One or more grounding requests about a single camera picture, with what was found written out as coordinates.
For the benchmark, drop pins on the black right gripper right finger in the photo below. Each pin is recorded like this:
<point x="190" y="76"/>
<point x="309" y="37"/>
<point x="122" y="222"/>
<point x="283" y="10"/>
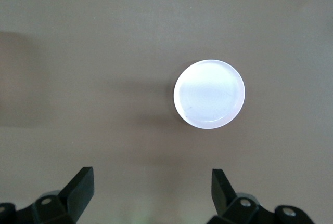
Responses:
<point x="221" y="195"/>

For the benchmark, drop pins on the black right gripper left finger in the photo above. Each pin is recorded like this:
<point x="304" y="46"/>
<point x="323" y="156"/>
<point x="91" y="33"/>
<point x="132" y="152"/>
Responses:
<point x="75" y="195"/>

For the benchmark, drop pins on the pale pink round plate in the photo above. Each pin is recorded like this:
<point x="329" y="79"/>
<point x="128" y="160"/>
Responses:
<point x="209" y="94"/>

